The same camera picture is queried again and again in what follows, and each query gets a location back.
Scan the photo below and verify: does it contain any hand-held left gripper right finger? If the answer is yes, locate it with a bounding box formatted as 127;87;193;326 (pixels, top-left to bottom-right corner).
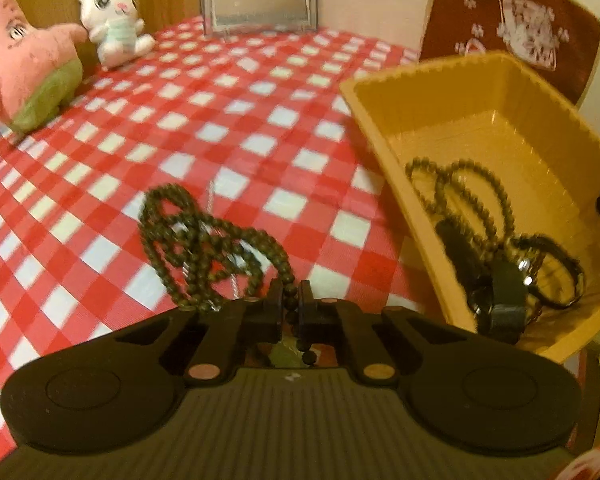
297;280;481;387

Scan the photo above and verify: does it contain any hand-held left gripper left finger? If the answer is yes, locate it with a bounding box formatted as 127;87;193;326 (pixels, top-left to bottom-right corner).
112;278;286;387

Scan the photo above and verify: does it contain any dark green bead necklace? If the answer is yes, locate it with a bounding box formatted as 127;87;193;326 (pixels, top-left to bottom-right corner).
139;184;321;367

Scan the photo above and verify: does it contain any brown bead necklace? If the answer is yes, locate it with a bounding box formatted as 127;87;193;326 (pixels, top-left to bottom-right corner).
405;156;518;263

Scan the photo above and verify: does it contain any black wristband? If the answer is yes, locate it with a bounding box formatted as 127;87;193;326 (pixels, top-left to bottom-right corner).
434;219;531;347

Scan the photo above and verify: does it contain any yellow plastic tray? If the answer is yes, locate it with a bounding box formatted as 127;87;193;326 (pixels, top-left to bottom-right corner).
340;51;600;367

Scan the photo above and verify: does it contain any red white checkered tablecloth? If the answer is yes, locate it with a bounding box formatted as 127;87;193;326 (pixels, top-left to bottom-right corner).
0;14;448;466

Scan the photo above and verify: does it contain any maroon printed cushion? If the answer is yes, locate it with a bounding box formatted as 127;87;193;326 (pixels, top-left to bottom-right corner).
420;0;600;109

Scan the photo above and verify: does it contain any white bunny plush toy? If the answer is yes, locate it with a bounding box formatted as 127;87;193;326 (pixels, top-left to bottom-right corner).
71;0;156;70

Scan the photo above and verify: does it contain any pink starfish plush toy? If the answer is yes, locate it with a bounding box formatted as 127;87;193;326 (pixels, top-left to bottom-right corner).
0;0;89;135

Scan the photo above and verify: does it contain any black braided bracelet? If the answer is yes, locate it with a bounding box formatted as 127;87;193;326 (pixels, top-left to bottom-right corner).
510;234;587;311

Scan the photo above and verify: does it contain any silver chain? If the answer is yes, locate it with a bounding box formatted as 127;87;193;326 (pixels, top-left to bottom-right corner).
204;180;243;301

